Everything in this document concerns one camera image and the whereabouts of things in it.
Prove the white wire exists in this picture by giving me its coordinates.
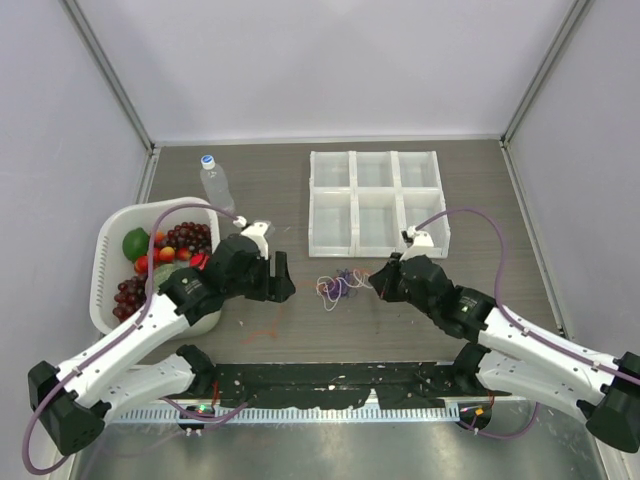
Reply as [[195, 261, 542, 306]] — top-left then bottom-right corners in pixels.
[[316, 268, 374, 313]]

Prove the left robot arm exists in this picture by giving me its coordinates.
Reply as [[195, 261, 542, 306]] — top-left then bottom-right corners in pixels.
[[27, 234, 296, 456]]

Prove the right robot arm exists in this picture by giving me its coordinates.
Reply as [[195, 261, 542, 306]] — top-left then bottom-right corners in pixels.
[[370, 254, 639, 453]]

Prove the red apple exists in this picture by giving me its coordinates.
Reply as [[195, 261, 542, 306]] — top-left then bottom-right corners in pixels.
[[189, 253, 210, 271]]

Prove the purple grape bunch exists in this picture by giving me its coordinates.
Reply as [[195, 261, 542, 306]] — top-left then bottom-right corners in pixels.
[[155, 222, 212, 254]]

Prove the green melon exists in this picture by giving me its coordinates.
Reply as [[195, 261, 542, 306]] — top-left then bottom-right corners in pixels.
[[152, 264, 182, 293]]

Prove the white six-compartment organizer tray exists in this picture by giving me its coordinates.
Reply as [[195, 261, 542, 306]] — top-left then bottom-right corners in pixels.
[[308, 151, 446, 258]]

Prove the clear plastic water bottle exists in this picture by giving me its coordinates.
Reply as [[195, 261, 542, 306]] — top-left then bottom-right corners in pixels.
[[200, 154, 235, 214]]

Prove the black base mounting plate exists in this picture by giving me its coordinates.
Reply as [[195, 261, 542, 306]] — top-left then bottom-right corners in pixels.
[[170, 362, 489, 410]]

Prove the green lime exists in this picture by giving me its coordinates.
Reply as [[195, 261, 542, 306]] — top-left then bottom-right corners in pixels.
[[121, 227, 149, 263]]

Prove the dark red grape bunch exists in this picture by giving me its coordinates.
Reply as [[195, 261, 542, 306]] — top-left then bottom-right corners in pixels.
[[112, 275, 147, 323]]

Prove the white fruit basket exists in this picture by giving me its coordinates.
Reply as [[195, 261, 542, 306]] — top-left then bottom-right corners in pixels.
[[89, 197, 221, 339]]

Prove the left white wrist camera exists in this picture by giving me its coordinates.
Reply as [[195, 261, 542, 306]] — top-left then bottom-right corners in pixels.
[[232, 216, 275, 259]]

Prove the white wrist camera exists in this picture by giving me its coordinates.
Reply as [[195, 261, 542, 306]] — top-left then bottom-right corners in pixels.
[[232, 216, 275, 259], [401, 226, 435, 261]]

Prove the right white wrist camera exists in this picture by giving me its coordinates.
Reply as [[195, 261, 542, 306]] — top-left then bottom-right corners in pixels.
[[401, 226, 435, 261]]

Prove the white slotted cable duct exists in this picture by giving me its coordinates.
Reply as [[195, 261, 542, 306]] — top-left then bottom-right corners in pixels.
[[114, 402, 460, 424]]

